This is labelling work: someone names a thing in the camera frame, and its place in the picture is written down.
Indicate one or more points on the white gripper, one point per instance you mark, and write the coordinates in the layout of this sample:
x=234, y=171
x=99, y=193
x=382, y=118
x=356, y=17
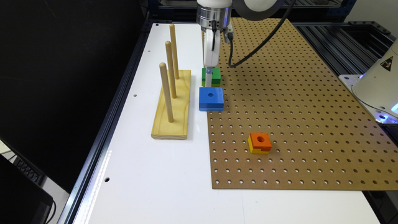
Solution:
x=212, y=44

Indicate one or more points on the green wooden block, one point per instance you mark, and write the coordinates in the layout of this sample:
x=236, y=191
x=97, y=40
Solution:
x=216, y=77

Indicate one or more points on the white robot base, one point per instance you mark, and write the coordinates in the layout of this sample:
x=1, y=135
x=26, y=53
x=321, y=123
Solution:
x=376, y=89

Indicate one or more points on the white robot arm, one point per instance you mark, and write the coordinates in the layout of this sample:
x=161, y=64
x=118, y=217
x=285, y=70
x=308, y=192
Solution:
x=214, y=18

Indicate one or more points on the blue wooden block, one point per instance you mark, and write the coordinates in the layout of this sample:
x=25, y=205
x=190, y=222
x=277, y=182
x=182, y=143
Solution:
x=211, y=99

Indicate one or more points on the orange and yellow wooden block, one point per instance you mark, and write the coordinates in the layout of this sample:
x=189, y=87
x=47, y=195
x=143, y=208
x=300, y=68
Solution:
x=259, y=143

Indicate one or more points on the front wooden peg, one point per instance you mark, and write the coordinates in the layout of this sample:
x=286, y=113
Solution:
x=166, y=88

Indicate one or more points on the wooden peg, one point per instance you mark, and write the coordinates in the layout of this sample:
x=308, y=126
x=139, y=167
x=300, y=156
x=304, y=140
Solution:
x=168, y=47
x=166, y=88
x=174, y=50

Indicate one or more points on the middle wooden peg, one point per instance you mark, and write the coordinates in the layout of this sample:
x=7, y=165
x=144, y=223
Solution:
x=168, y=47

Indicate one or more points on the rear wooden peg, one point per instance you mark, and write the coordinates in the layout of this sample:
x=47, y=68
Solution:
x=174, y=50

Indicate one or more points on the wooden peg base board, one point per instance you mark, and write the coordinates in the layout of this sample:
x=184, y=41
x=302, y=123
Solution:
x=177, y=130

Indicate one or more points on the brown perforated pegboard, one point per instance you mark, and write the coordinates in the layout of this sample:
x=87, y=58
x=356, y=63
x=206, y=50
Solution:
x=322, y=138

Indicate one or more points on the black monitor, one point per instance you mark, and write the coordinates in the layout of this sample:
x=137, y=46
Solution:
x=22, y=201

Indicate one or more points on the black aluminium table frame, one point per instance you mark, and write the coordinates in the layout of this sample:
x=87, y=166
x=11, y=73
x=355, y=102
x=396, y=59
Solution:
x=129, y=177

